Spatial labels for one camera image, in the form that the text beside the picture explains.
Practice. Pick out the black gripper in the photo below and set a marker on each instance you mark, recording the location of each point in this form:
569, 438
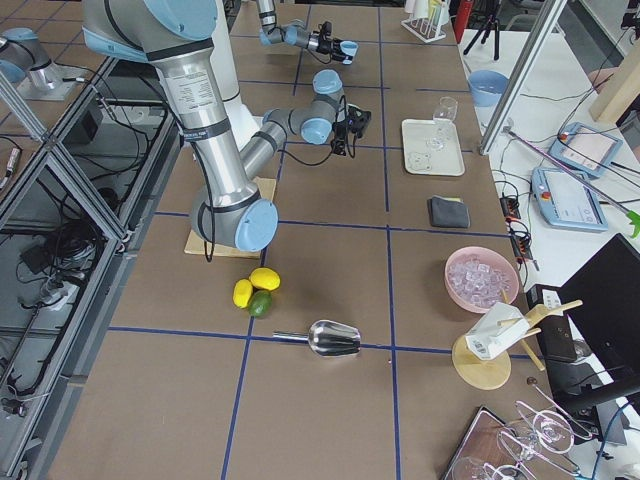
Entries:
341, 136
325, 45

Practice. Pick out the light blue plastic cup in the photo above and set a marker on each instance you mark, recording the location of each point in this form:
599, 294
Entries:
352, 49

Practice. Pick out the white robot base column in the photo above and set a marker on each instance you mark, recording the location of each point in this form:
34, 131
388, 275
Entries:
243, 123

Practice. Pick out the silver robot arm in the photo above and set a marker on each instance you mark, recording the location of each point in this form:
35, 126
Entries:
294, 33
178, 39

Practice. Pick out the blue bowl with fork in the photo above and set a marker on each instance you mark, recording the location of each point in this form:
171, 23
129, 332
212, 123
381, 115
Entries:
487, 87

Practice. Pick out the pink bowl of ice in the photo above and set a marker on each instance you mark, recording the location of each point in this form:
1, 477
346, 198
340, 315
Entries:
476, 278

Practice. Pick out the metal ice scoop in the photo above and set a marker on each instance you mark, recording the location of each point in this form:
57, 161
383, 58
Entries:
327, 338

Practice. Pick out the white cup rack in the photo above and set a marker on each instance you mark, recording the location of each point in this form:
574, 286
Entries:
426, 19

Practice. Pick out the wooden cutting board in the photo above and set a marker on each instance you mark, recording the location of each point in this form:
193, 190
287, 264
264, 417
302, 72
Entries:
196, 245

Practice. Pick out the cream bear tray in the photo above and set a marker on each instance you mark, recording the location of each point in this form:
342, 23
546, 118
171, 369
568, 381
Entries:
419, 160

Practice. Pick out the clear wine glass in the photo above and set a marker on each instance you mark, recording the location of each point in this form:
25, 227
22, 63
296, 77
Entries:
443, 117

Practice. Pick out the grey folded cloth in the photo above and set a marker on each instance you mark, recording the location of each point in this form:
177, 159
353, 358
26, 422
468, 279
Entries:
448, 213

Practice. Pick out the yellow lemon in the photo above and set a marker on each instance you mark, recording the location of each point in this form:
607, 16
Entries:
242, 293
265, 278

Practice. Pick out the black tripod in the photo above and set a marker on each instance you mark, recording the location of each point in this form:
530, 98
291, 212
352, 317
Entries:
491, 26

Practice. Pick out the green lime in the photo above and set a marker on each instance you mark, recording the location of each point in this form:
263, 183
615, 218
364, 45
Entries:
260, 303

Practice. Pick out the blue teach pendant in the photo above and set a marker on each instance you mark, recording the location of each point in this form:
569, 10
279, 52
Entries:
566, 203
585, 148

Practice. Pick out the wooden stand with carton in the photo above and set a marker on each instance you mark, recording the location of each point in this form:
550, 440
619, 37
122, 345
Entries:
480, 356

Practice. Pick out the black monitor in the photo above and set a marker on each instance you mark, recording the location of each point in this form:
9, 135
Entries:
608, 320

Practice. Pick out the hanging wine glasses rack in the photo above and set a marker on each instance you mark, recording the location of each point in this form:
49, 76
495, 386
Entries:
534, 445

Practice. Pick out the aluminium frame post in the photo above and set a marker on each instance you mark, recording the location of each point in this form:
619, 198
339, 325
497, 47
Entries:
542, 28

